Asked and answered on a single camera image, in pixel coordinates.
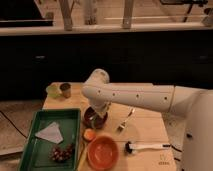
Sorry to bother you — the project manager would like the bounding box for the white folded cloth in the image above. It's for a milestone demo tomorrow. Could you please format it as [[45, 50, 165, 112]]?
[[35, 122, 63, 144]]

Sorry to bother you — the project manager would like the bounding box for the purple grape bunch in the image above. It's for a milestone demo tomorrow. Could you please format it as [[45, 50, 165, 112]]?
[[50, 144, 74, 163]]

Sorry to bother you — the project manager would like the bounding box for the orange bowl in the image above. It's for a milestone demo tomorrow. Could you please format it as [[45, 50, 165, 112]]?
[[87, 136, 119, 171]]

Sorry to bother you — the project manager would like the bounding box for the brown cup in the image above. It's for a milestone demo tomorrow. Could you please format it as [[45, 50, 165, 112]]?
[[60, 83, 71, 98]]

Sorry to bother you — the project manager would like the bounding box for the green cup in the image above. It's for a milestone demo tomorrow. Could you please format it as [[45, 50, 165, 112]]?
[[46, 85, 60, 98]]

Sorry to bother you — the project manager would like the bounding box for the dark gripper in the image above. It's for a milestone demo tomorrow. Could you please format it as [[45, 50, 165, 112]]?
[[92, 106, 109, 118]]

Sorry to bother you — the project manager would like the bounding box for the orange pepper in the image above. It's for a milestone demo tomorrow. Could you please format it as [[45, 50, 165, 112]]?
[[83, 128, 96, 142]]

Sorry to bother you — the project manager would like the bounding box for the purple bowl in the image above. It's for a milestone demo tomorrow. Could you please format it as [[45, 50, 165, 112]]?
[[83, 107, 108, 129]]

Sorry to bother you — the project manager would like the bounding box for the white handled brush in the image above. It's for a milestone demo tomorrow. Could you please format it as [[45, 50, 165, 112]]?
[[125, 141, 171, 154]]

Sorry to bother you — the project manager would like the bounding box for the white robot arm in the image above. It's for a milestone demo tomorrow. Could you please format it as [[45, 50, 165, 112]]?
[[82, 69, 213, 171]]

